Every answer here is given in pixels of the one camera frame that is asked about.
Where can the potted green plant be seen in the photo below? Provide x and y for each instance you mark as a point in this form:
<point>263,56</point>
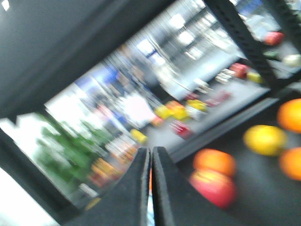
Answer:
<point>67,152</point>

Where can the orange near right edge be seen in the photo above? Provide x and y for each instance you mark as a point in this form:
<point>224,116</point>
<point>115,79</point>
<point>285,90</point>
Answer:
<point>289,115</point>

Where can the yellow pear apple right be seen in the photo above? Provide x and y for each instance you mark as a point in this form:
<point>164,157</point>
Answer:
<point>265,140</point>

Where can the black wood display table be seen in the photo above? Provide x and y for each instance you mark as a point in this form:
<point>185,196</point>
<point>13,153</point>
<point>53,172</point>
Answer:
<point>266,197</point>

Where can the small orange right middle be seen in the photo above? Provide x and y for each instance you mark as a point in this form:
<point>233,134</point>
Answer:
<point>290,163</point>

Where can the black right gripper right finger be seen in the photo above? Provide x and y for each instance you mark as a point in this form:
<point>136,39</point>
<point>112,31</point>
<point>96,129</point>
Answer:
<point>176,202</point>

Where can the red apple center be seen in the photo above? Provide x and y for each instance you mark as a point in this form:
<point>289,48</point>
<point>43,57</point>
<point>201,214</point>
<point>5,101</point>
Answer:
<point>217,188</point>

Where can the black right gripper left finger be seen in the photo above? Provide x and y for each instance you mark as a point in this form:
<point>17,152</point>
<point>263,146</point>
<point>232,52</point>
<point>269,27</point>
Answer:
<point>126,203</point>

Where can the orange behind center apple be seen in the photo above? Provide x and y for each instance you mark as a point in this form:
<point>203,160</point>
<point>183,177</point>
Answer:
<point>215,160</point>

